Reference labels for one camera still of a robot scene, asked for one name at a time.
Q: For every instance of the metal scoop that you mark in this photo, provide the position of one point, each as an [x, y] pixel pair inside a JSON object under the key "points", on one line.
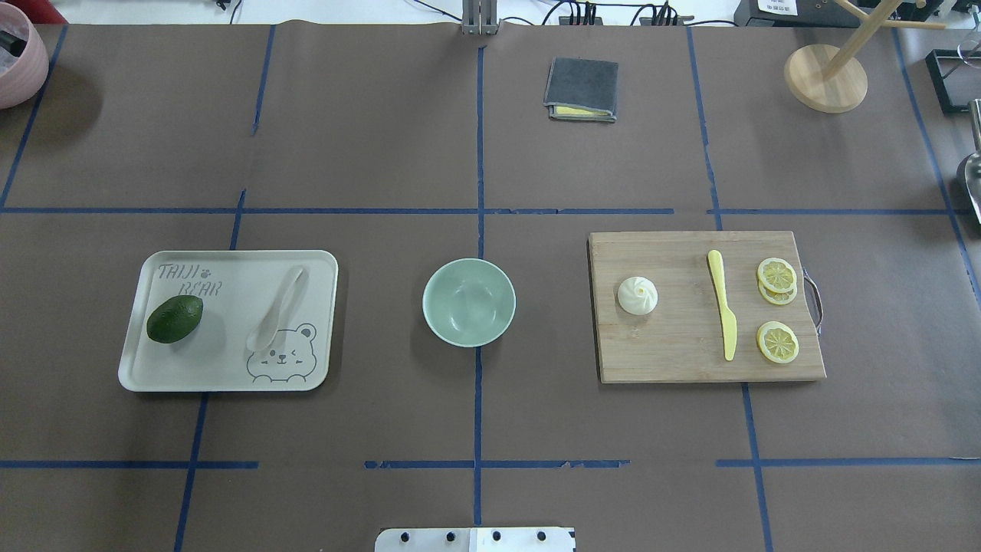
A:
{"points": [[969, 169]]}

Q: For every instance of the yellow plastic knife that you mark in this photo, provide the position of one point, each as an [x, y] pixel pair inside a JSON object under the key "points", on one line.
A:
{"points": [[728, 319]]}

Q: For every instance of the light green bowl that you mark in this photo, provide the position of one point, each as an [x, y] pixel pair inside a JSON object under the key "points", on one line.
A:
{"points": [[469, 302]]}

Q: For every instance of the white bear serving tray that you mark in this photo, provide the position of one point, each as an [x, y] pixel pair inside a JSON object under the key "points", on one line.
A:
{"points": [[236, 287]]}

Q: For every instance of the green avocado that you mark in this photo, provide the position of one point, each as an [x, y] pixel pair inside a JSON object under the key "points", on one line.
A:
{"points": [[174, 319]]}

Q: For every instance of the white ceramic spoon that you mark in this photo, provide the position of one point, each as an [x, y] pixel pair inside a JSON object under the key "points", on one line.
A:
{"points": [[263, 334]]}

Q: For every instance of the upper lemon slice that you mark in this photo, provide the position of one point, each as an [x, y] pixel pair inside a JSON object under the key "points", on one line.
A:
{"points": [[777, 276]]}

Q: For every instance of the lower stacked lemon slice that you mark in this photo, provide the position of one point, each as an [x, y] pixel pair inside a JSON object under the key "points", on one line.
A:
{"points": [[782, 298]]}

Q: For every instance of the wooden cutting board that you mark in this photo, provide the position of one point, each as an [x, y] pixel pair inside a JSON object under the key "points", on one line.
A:
{"points": [[681, 340]]}

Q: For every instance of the wooden mug tree stand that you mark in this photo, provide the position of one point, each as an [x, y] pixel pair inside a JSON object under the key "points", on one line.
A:
{"points": [[829, 79]]}

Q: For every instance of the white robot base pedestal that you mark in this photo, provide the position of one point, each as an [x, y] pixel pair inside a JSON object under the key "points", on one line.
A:
{"points": [[547, 538]]}

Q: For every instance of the black glass rack tray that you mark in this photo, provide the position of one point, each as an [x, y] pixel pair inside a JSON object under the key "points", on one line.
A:
{"points": [[956, 83]]}

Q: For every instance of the pink bowl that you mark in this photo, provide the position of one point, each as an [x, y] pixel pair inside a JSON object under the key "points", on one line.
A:
{"points": [[22, 76]]}

